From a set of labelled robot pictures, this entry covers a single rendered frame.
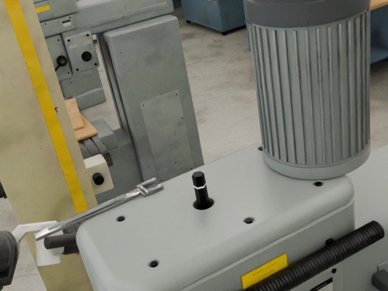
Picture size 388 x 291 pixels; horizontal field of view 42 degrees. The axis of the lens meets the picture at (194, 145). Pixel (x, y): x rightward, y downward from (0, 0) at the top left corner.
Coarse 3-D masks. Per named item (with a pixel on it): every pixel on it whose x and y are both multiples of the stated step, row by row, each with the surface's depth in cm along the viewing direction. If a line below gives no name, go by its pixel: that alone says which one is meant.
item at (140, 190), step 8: (144, 184) 95; (160, 184) 94; (128, 192) 94; (136, 192) 93; (144, 192) 93; (152, 192) 93; (112, 200) 92; (120, 200) 92; (128, 200) 92; (96, 208) 91; (104, 208) 90; (80, 216) 89; (88, 216) 89; (56, 224) 88; (64, 224) 88; (72, 224) 88; (40, 232) 87; (48, 232) 87; (56, 232) 87
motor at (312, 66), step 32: (256, 0) 79; (288, 0) 74; (320, 0) 73; (352, 0) 74; (256, 32) 82; (288, 32) 77; (320, 32) 75; (352, 32) 77; (256, 64) 85; (288, 64) 79; (320, 64) 77; (352, 64) 79; (256, 96) 91; (288, 96) 82; (320, 96) 80; (352, 96) 82; (288, 128) 85; (320, 128) 83; (352, 128) 84; (288, 160) 89; (320, 160) 86; (352, 160) 87
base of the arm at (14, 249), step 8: (0, 232) 115; (8, 232) 115; (8, 240) 113; (16, 248) 113; (16, 256) 113; (16, 264) 114; (0, 272) 116; (8, 272) 114; (0, 280) 112; (8, 280) 114
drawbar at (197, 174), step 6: (192, 174) 85; (198, 174) 85; (192, 180) 85; (198, 180) 84; (204, 180) 85; (198, 186) 85; (204, 186) 85; (198, 192) 85; (204, 192) 86; (198, 198) 86; (204, 198) 86; (198, 204) 87; (204, 204) 87
